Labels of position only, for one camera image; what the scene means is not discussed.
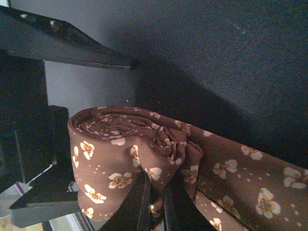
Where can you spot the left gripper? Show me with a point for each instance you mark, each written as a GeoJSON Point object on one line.
{"type": "Point", "coordinates": [34, 144]}

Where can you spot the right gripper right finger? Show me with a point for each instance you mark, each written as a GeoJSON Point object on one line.
{"type": "Point", "coordinates": [180, 212]}

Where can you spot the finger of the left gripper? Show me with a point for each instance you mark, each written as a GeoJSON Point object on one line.
{"type": "Point", "coordinates": [29, 35]}

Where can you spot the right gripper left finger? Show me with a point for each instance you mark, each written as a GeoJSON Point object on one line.
{"type": "Point", "coordinates": [134, 212]}

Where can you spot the brown floral tie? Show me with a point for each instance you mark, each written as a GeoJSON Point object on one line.
{"type": "Point", "coordinates": [235, 187]}

